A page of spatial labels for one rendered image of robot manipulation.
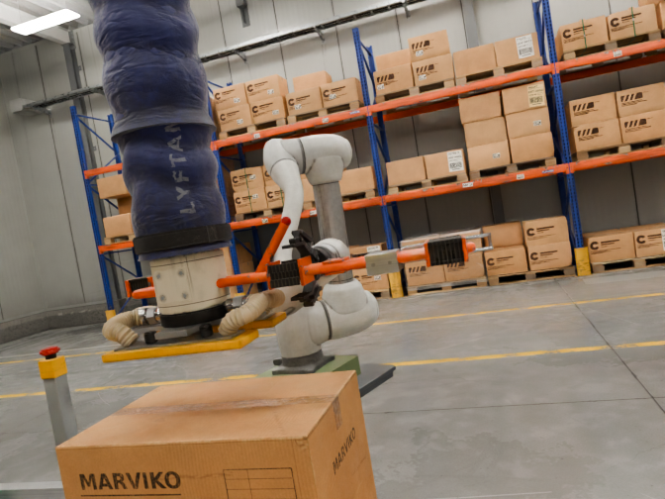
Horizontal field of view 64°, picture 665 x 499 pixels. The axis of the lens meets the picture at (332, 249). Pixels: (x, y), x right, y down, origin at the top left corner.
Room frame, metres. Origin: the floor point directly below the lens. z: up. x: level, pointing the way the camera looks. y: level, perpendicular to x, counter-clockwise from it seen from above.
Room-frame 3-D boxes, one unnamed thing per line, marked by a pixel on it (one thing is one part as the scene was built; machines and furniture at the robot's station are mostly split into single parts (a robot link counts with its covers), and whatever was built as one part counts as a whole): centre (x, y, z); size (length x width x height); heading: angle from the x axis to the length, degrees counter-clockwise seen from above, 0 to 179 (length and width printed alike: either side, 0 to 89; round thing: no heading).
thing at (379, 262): (1.14, -0.11, 1.23); 0.07 x 0.07 x 0.04; 75
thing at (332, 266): (1.32, 0.12, 1.24); 0.93 x 0.30 x 0.04; 75
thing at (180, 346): (1.17, 0.37, 1.13); 0.34 x 0.10 x 0.05; 75
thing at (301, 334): (1.96, 0.17, 0.98); 0.18 x 0.16 x 0.22; 107
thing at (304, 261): (1.19, 0.10, 1.24); 0.10 x 0.08 x 0.06; 165
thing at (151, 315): (1.26, 0.34, 1.17); 0.34 x 0.25 x 0.06; 75
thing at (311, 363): (1.97, 0.20, 0.85); 0.22 x 0.18 x 0.06; 61
